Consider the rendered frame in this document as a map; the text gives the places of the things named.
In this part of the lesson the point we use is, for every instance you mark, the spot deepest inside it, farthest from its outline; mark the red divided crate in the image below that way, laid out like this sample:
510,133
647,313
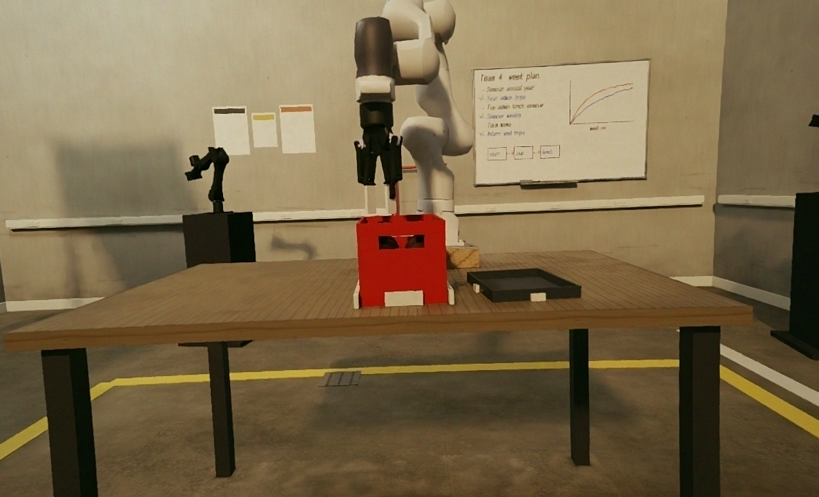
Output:
402,269

